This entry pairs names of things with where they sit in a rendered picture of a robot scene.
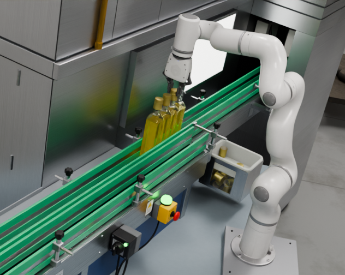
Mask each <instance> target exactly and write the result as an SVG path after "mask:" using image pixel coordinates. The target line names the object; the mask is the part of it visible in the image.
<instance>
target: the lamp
mask: <svg viewBox="0 0 345 275"><path fill-rule="evenodd" d="M160 203H161V204H162V205H164V206H170V205H171V203H172V198H171V196H169V195H163V196H162V198H161V200H160Z"/></svg>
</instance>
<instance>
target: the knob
mask: <svg viewBox="0 0 345 275"><path fill-rule="evenodd" d="M111 250H112V255H113V256H115V255H116V254H117V255H118V254H120V253H122V252H123V251H124V246H123V244H122V243H121V242H118V241H116V242H115V243H114V244H113V245H112V246H111Z"/></svg>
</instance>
